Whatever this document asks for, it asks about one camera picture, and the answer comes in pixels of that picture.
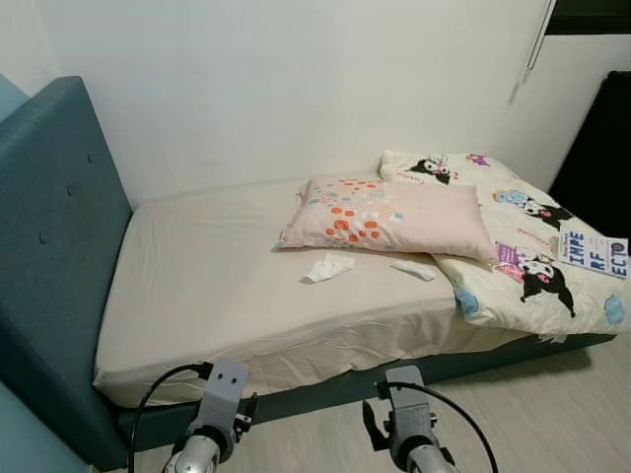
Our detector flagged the cream cartoon print blanket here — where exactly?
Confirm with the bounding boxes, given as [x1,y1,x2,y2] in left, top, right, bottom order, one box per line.
[380,150,629,341]

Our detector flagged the pink dotted pillow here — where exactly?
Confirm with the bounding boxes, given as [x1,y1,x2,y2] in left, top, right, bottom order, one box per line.
[276,175,499,265]

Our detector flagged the white blue-lettered book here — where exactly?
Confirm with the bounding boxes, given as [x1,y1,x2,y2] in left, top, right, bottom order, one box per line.
[557,230,629,280]

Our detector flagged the black wardrobe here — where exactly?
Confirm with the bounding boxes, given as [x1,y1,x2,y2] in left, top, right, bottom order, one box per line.
[547,69,631,242]

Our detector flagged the white blind wand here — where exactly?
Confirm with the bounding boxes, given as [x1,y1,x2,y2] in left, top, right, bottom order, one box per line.
[523,0,561,85]

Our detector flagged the dark window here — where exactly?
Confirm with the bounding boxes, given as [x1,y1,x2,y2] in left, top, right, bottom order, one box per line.
[545,0,631,35]

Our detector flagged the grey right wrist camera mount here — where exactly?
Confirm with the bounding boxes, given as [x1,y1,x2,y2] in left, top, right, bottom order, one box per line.
[385,367,435,444]

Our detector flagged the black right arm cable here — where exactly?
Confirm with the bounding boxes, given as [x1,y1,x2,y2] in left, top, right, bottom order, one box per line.
[394,379,499,473]

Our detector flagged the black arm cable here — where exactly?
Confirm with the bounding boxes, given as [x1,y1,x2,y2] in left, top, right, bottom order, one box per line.
[394,379,499,473]
[128,363,213,473]

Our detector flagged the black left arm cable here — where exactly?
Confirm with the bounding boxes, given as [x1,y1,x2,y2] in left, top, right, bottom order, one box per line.
[128,363,213,473]

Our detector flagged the blue upholstered bed frame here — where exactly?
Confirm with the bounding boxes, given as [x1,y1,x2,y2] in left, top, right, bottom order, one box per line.
[0,77,617,472]

